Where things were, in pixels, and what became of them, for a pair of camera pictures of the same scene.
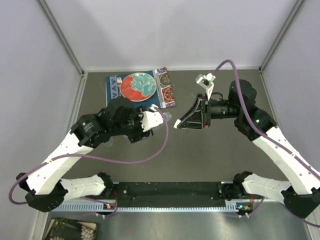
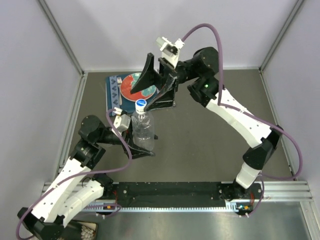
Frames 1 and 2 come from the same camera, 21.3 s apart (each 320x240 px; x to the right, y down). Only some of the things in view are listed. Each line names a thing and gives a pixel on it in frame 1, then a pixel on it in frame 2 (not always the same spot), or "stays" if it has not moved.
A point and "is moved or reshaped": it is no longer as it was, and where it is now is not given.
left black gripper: x=140 y=133 to x=135 y=153
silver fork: x=119 y=82 stays
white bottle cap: x=178 y=121 to x=140 y=105
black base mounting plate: x=170 y=194 stays
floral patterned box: x=62 y=228 stays
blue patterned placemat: x=113 y=90 stays
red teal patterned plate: x=138 y=86 stays
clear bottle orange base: x=168 y=116 is moved or reshaped
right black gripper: x=196 y=121 to x=165 y=98
